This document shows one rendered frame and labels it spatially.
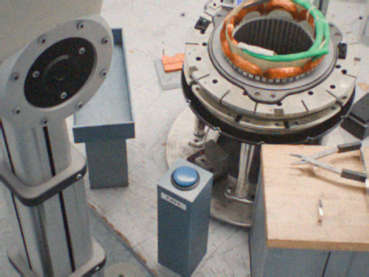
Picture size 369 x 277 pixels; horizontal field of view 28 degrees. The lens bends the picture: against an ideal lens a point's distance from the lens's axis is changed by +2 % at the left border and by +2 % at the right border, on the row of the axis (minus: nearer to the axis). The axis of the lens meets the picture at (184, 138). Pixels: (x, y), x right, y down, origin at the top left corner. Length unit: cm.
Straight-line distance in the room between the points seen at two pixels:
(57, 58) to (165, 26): 107
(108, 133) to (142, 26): 63
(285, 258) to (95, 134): 39
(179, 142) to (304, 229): 51
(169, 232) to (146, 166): 28
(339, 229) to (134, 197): 51
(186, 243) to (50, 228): 29
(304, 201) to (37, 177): 42
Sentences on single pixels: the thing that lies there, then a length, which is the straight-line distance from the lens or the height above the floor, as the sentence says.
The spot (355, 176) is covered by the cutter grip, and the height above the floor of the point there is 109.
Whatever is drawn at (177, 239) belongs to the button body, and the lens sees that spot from 134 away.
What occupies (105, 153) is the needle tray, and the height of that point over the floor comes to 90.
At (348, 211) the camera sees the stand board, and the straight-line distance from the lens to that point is 121.
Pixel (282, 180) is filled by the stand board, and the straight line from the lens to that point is 122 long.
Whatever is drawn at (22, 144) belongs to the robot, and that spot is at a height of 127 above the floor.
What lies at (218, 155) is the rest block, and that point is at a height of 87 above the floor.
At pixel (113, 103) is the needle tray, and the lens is 137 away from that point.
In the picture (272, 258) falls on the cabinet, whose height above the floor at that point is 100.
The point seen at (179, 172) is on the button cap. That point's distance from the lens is 124.
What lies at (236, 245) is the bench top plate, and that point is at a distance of 148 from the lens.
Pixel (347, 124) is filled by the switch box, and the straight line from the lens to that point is 168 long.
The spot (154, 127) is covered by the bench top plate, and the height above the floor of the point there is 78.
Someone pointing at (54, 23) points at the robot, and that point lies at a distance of 80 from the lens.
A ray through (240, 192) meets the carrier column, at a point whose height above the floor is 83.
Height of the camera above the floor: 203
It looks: 50 degrees down
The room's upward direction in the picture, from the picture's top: 2 degrees clockwise
